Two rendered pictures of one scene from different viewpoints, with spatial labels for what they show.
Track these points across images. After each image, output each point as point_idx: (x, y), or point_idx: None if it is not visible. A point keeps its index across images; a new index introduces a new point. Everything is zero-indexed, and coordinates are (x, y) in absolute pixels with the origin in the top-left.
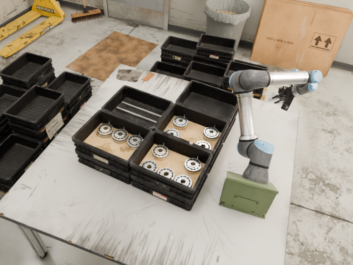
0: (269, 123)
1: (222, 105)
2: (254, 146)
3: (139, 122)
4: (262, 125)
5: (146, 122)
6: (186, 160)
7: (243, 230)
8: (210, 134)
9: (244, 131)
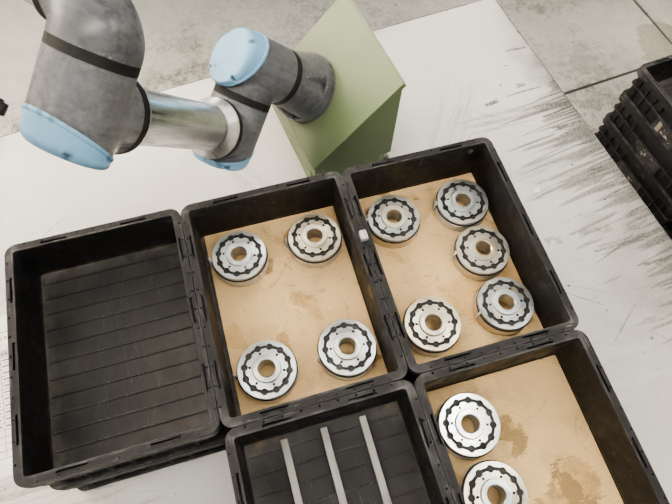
0: (15, 206)
1: (63, 320)
2: (262, 71)
3: (427, 446)
4: (42, 217)
5: (354, 485)
6: (398, 239)
7: (401, 97)
8: (250, 248)
9: (219, 122)
